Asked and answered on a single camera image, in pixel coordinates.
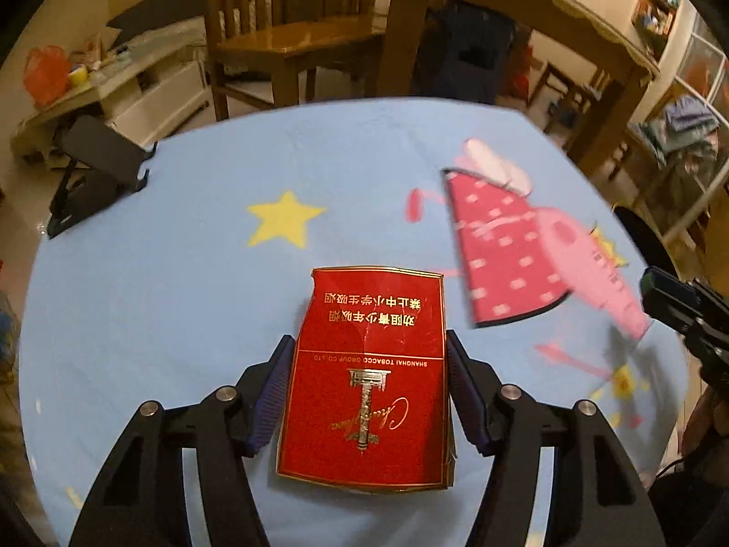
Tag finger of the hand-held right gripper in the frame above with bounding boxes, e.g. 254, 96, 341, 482
638, 267, 704, 331

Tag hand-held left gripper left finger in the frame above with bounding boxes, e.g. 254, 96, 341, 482
68, 336, 297, 547

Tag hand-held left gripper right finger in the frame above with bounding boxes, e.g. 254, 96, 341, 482
446, 329, 667, 547

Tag red cigarette carton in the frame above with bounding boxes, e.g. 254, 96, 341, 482
276, 266, 458, 494

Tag black rounded object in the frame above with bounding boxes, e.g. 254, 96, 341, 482
614, 205, 676, 274

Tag blue printed tablecloth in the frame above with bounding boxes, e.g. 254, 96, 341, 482
17, 97, 693, 547

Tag pile of clothes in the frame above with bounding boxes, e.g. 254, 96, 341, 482
632, 97, 719, 166

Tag small wooden chair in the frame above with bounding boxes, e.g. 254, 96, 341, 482
535, 60, 613, 132

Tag black folding phone stand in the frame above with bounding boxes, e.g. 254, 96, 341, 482
46, 115, 159, 240

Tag dark bag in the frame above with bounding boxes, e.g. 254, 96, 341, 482
418, 0, 516, 106

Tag white coffee table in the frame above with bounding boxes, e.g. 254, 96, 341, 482
11, 40, 211, 166

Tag orange plastic bag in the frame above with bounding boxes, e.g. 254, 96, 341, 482
23, 46, 72, 108

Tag dark sofa cushion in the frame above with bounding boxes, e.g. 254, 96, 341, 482
105, 0, 206, 41

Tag wall shelf with items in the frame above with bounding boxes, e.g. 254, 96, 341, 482
629, 0, 684, 61

